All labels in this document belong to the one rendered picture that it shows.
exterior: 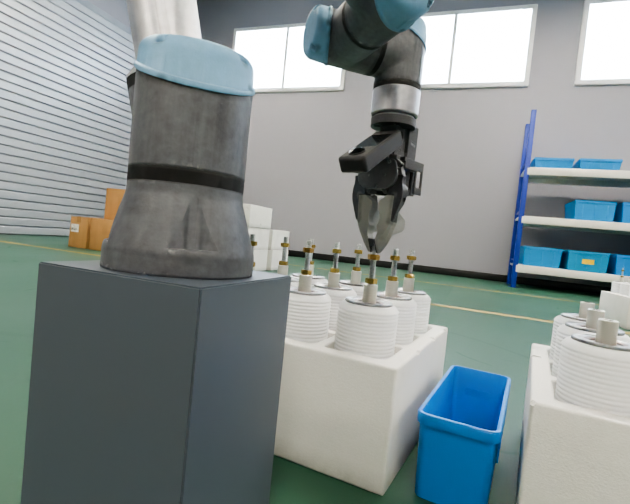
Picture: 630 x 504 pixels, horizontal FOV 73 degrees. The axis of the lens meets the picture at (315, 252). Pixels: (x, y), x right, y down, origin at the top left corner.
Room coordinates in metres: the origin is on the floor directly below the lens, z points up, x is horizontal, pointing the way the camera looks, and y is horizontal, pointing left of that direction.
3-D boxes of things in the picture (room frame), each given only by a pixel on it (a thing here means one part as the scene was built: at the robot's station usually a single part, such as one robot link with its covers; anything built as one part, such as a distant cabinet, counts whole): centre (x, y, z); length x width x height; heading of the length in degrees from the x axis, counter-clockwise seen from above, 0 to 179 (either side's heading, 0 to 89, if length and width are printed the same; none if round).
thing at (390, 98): (0.69, -0.10, 0.56); 0.08 x 0.08 x 0.05
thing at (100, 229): (4.09, 1.94, 0.15); 0.30 x 0.24 x 0.30; 69
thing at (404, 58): (0.69, -0.10, 0.64); 0.09 x 0.08 x 0.11; 112
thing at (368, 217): (0.71, -0.09, 0.38); 0.06 x 0.03 x 0.09; 139
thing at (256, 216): (3.61, 0.65, 0.45); 0.39 x 0.39 x 0.18; 70
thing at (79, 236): (4.25, 2.23, 0.15); 0.30 x 0.24 x 0.30; 159
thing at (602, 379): (0.54, -0.38, 0.16); 0.10 x 0.10 x 0.18
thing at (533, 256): (4.88, -2.53, 0.36); 0.50 x 0.38 x 0.21; 160
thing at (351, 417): (0.84, -0.04, 0.09); 0.39 x 0.39 x 0.18; 63
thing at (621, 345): (0.54, -0.38, 0.25); 0.08 x 0.08 x 0.01
